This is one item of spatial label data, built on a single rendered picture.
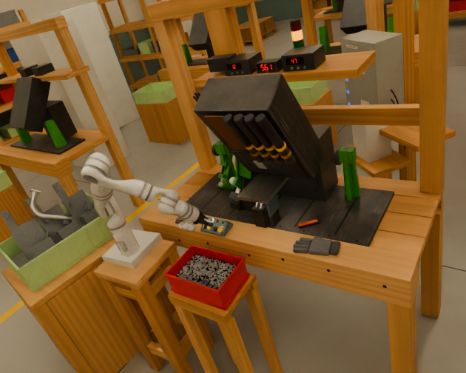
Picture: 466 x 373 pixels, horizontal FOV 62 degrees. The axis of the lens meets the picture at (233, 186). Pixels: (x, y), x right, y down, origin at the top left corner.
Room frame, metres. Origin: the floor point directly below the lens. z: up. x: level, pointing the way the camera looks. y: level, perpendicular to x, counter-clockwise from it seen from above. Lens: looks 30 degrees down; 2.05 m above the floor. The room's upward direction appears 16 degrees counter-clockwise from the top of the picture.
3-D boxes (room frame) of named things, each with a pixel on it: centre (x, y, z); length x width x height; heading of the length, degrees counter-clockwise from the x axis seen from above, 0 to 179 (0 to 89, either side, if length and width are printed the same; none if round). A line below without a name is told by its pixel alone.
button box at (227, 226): (1.65, 0.14, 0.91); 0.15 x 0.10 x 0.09; 48
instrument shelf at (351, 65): (1.93, -0.37, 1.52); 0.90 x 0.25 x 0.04; 48
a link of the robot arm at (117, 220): (1.70, 0.62, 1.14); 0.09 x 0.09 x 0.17; 30
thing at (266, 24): (11.15, -1.71, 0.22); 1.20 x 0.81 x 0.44; 138
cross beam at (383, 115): (2.01, -0.45, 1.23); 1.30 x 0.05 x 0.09; 48
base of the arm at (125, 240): (1.69, 0.61, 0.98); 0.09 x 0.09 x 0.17; 47
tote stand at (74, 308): (2.02, 1.08, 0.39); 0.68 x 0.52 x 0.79; 128
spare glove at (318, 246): (1.30, -0.28, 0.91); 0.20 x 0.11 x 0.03; 58
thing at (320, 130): (1.77, -0.37, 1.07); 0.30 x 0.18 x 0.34; 48
